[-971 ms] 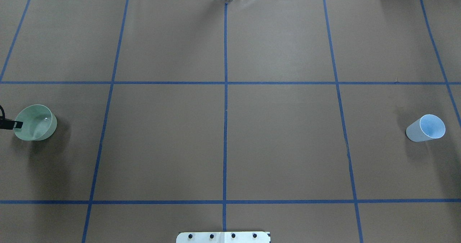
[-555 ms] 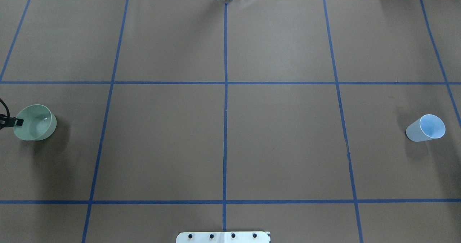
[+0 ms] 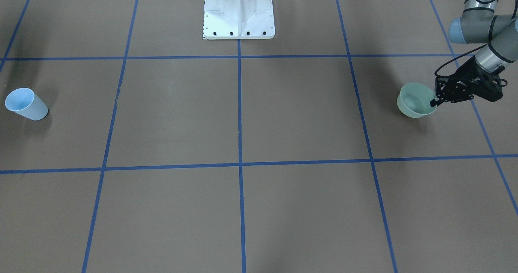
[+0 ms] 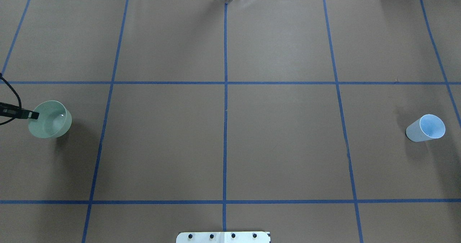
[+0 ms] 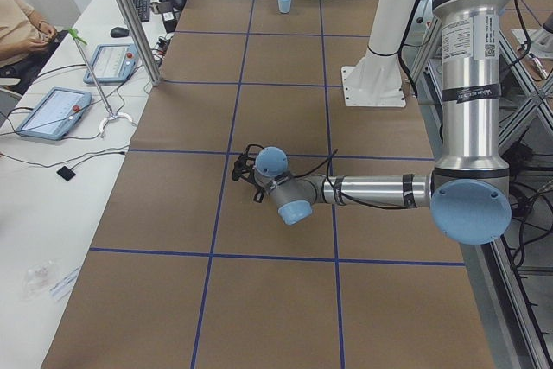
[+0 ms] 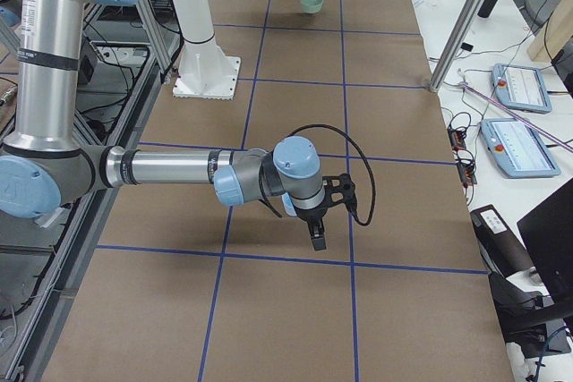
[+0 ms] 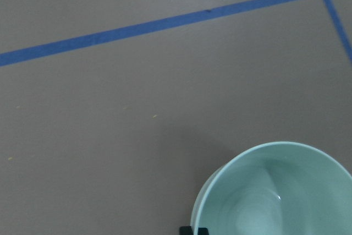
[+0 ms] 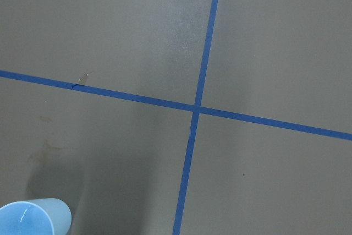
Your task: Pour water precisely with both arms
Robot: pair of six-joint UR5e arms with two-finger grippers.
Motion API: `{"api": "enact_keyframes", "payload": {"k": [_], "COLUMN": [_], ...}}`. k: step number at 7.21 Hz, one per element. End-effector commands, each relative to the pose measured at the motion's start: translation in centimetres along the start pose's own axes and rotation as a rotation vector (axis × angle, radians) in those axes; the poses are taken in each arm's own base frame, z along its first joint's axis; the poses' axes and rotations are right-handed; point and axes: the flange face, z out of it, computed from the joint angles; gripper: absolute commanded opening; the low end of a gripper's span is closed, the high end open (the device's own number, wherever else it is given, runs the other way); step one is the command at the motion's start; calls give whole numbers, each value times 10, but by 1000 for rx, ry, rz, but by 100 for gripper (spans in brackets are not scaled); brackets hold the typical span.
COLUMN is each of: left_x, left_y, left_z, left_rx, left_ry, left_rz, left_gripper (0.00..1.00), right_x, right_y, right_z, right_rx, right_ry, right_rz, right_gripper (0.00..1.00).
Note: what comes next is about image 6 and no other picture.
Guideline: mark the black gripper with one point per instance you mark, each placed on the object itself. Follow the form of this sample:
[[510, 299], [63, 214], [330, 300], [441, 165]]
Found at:
[[313, 215]]

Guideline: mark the mint green bowl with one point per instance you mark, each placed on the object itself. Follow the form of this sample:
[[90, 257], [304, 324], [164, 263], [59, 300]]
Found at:
[[311, 6]]

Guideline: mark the light blue plastic cup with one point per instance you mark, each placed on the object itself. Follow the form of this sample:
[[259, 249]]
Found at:
[[288, 205]]

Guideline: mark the orange circuit board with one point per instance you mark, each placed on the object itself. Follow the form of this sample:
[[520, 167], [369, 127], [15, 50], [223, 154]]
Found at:
[[457, 139]]

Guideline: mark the near teach pendant tablet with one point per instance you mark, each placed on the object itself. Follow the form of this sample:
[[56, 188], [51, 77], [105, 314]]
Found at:
[[517, 149]]

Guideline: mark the teach pendant tablet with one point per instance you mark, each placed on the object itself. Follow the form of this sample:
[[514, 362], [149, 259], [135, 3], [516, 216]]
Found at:
[[521, 88], [517, 149]]

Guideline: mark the black monitor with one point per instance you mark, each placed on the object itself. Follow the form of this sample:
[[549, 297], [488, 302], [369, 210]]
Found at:
[[547, 234]]

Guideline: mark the far teach pendant tablet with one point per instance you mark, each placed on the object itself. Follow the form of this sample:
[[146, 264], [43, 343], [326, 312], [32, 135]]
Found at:
[[521, 88]]

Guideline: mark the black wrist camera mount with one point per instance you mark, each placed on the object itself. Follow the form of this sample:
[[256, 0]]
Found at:
[[340, 189]]

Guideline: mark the white camera pole base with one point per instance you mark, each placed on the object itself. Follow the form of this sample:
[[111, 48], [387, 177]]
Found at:
[[204, 71]]

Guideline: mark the aluminium frame post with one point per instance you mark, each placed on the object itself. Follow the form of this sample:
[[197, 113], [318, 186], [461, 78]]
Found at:
[[456, 37]]

